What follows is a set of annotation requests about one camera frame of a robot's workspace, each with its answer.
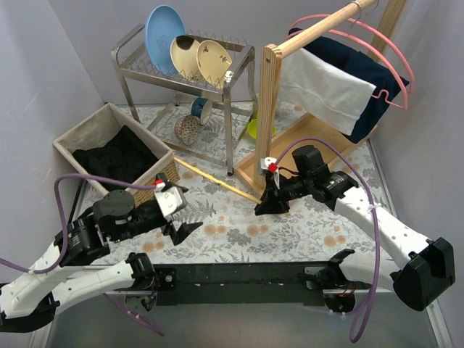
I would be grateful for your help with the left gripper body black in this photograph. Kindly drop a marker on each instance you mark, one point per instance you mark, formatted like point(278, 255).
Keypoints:
point(171, 225)

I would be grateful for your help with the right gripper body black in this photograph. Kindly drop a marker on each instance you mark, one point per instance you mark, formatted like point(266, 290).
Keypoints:
point(275, 192)

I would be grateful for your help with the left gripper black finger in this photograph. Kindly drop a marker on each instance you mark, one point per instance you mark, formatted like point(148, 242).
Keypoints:
point(179, 235)
point(178, 189)

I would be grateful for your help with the yellow wavy hanger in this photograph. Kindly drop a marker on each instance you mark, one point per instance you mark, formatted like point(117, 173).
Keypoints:
point(217, 181)

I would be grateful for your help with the white cloth garment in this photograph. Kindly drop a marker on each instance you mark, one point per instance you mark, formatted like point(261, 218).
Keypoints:
point(326, 92)

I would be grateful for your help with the pink wavy hanger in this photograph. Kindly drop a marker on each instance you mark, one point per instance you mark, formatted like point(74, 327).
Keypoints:
point(378, 34)
point(360, 66)

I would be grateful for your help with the dark blue denim skirt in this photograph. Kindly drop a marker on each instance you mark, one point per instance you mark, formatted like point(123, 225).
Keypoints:
point(339, 85)

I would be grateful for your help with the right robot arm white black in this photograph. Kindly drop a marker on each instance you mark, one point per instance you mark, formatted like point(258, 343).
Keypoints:
point(419, 270)

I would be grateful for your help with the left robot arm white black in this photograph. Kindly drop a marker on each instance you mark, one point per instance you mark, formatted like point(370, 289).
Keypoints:
point(33, 300)

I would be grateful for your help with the wooden clothes rack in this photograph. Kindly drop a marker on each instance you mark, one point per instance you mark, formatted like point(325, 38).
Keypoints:
point(308, 125)

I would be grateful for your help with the floral table mat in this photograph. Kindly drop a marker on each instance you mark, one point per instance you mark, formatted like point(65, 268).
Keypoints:
point(231, 232)

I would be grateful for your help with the patterned red bowl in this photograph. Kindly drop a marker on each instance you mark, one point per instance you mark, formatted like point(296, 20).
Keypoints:
point(186, 129)

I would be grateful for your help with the lime green bowl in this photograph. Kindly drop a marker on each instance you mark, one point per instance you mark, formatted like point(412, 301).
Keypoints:
point(252, 129)

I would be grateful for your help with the black cloth garment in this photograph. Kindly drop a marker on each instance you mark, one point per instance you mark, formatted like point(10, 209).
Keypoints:
point(124, 158)

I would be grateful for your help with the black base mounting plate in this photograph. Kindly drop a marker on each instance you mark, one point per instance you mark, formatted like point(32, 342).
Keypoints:
point(242, 283)

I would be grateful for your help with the wicker laundry basket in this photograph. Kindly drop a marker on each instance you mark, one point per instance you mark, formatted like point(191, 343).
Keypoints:
point(101, 127)

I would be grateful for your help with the teal cup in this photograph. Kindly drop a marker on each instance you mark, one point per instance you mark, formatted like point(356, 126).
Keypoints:
point(201, 109)

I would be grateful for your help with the steel dish rack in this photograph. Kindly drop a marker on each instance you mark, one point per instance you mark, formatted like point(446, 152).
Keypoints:
point(136, 66)

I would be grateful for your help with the cream floral plate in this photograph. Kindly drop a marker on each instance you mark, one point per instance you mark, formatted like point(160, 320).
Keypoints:
point(213, 61)

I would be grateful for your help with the cream plate dark spot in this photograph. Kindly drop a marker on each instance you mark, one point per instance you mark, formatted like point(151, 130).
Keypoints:
point(183, 51)

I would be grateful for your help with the blue plate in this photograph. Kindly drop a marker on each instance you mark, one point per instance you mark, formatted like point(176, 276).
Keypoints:
point(162, 26)

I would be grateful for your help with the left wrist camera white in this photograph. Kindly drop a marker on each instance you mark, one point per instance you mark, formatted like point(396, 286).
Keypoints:
point(169, 202)

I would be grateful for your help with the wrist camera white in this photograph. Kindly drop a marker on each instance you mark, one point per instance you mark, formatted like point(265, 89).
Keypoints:
point(270, 170)
point(169, 202)

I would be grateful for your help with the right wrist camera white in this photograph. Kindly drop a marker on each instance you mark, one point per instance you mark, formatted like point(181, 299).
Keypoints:
point(270, 170)

